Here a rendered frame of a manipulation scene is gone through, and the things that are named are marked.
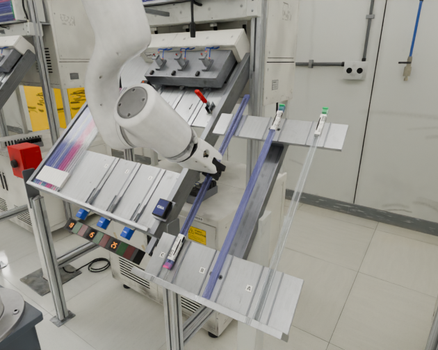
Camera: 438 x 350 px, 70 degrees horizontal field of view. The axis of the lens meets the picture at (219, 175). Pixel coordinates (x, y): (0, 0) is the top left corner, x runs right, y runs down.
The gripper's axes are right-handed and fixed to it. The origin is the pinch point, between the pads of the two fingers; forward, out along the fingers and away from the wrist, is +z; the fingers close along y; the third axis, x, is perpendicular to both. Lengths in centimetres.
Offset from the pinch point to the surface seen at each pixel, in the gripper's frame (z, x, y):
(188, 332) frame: 38, 46, 10
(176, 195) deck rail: 9.6, 6.6, 14.5
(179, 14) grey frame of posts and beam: 8, -60, 42
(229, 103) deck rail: 17.6, -29.8, 12.9
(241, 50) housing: 16, -50, 14
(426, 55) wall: 129, -139, -44
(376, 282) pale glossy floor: 141, 5, -42
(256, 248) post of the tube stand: 11.2, 14.0, -13.1
